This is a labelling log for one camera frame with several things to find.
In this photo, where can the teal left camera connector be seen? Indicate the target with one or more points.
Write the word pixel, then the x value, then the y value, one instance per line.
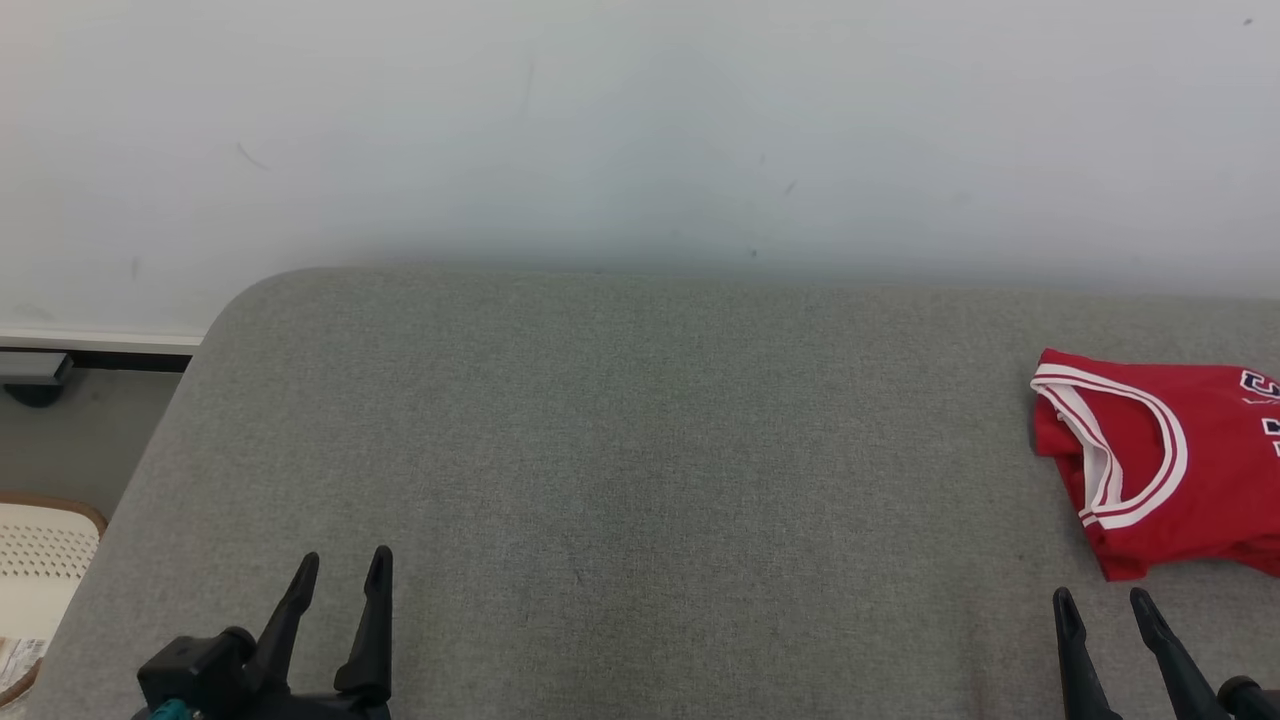
pixel 172 711

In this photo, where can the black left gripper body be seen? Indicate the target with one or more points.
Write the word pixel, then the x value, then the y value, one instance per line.
pixel 330 709

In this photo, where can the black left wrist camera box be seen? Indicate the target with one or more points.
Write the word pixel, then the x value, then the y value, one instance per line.
pixel 200 675

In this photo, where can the grey metal frame leg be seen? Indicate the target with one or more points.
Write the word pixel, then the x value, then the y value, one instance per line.
pixel 30 365

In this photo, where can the red basketball jersey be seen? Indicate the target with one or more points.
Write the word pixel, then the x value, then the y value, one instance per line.
pixel 1210 470

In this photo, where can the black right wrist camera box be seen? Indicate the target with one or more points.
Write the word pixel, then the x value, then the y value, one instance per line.
pixel 1255 702

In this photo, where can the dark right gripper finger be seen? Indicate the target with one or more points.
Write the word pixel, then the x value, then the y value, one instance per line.
pixel 1180 670
pixel 1080 670

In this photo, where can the cream perforated laundry basket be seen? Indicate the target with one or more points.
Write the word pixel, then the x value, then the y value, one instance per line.
pixel 40 580

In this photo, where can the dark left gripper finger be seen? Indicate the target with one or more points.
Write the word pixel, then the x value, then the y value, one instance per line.
pixel 285 630
pixel 370 650

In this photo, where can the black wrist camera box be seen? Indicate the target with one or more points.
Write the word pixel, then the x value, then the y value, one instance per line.
pixel 200 675
pixel 1255 702

